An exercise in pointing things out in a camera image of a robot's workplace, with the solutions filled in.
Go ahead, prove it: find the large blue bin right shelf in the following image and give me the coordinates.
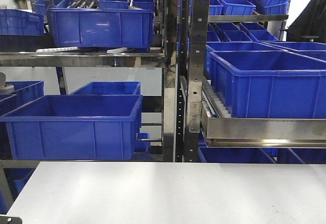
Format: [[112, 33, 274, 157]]
[[210, 51, 325, 119]]

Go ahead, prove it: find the blue bin far left lower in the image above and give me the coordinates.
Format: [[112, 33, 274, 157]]
[[1, 81, 44, 115]]

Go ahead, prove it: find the blue bin behind lower left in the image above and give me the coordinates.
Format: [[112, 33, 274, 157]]
[[71, 81, 141, 95]]

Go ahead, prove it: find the large blue bin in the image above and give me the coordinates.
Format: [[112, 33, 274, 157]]
[[47, 8, 154, 49], [1, 95, 143, 160]]

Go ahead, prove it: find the blue bin far left upper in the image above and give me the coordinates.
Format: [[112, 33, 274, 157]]
[[1, 9, 44, 36]]

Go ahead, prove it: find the large blue bin upper left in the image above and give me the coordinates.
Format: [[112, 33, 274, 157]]
[[47, 8, 154, 49]]

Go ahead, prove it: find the large blue bin lower left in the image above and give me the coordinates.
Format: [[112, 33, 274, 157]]
[[1, 95, 143, 160]]

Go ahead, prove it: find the stainless steel shelving rack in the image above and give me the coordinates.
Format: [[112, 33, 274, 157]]
[[0, 0, 326, 163]]

